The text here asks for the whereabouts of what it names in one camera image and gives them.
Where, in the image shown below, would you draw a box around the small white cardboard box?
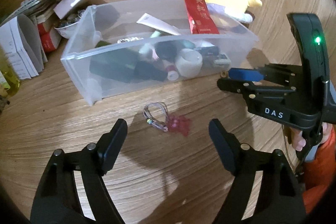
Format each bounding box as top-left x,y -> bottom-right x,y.
54,0 -> 88,19

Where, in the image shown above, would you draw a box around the dark purple lip gloss tube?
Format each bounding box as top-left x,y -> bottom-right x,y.
154,42 -> 179,81

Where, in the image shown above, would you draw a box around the right hand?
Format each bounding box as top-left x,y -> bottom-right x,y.
288,121 -> 336,152

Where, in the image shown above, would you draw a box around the pink cosmetic tube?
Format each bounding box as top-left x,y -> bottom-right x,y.
136,13 -> 182,35

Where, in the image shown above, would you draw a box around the clear plastic storage box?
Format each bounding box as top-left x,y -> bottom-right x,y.
61,0 -> 258,105

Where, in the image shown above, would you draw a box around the red tea packet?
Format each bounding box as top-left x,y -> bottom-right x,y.
184,0 -> 219,34

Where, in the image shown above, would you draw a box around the small dark blue card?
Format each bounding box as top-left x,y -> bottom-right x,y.
194,46 -> 220,59

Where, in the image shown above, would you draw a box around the white folded paper booklets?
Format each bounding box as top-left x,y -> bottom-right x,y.
1,14 -> 47,80

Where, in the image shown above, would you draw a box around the yellow green spray bottle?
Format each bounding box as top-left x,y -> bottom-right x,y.
1,48 -> 20,97

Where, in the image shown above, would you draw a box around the white bowl of marbles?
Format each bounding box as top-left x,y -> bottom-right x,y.
54,10 -> 85,39

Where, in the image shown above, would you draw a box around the pale green cosmetic tube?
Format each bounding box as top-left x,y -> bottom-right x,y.
139,30 -> 162,59

